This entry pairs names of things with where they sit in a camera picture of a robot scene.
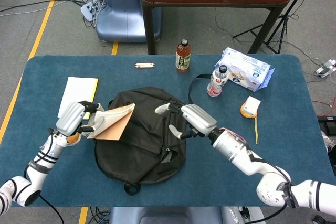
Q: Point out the grey power strip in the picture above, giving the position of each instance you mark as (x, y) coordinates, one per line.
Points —
(325, 69)

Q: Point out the wrapped golden bread bun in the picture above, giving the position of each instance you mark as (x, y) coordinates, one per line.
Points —
(73, 138)

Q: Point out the blue white tissue pack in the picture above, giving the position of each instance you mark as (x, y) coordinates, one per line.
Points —
(249, 66)

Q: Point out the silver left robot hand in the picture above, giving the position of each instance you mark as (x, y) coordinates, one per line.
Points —
(69, 119)

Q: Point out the brown tea bottle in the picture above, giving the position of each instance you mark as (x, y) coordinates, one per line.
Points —
(183, 56)

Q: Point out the black backpack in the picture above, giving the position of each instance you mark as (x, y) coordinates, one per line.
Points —
(141, 142)

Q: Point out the blue grey robot torso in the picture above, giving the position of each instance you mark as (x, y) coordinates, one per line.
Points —
(162, 214)

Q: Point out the white power strip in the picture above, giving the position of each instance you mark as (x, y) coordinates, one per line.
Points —
(88, 10)

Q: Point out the small white box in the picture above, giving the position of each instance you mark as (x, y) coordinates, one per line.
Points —
(250, 104)

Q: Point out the white notepad with yellow edge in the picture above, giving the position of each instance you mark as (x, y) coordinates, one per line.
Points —
(76, 87)

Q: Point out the pink sausage sticks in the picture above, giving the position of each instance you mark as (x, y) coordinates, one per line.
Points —
(144, 65)

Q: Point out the black floor device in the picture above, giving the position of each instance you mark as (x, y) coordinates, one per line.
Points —
(328, 125)

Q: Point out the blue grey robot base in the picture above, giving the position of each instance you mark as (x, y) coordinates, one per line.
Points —
(118, 19)

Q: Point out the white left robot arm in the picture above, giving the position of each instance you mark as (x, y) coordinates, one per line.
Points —
(39, 166)

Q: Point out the brown spiral notebook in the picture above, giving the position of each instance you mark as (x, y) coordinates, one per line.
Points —
(115, 127)

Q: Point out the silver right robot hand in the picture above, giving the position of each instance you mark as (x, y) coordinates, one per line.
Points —
(199, 120)

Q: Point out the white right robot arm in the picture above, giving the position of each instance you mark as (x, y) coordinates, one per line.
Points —
(236, 148)

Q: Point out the blue felt table mat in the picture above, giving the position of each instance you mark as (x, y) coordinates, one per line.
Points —
(223, 176)

